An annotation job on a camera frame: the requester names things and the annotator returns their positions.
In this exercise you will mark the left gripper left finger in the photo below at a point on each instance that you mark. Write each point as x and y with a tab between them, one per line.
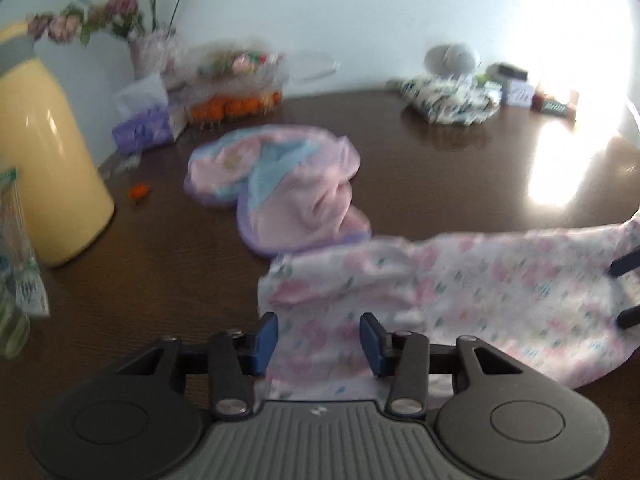
266	338

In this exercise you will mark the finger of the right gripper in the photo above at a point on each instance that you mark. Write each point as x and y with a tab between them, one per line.
629	318
625	264

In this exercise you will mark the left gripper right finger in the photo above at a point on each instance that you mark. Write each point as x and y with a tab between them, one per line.
373	342

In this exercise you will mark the pink floral dress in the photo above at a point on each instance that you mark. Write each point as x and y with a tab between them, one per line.
543	297

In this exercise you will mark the pink and blue garment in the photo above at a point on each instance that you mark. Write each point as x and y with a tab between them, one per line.
291	187

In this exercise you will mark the red brown small box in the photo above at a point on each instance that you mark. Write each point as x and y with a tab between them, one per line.
562	105

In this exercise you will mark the small orange scrap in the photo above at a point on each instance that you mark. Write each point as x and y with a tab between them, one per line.
138	192

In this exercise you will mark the white printed small box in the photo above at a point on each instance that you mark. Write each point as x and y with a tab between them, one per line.
517	93

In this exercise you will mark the green white small box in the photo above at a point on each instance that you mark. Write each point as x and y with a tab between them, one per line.
493	89

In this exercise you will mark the small black box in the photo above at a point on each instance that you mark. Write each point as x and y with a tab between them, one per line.
511	72

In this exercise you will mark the yellow thermos jug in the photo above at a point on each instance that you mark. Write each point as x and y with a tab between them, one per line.
65	202

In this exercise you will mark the white blue patterned folded cloth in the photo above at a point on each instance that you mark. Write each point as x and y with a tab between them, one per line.
447	100

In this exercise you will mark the purple tissue pack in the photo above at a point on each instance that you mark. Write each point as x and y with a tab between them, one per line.
147	119

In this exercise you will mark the plastic bag with oranges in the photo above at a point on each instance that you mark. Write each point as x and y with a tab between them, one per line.
225	81

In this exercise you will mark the white robot figurine speaker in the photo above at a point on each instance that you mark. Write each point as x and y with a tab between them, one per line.
452	60

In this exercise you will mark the pink flower bouquet vase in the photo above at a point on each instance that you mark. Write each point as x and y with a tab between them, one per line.
152	44

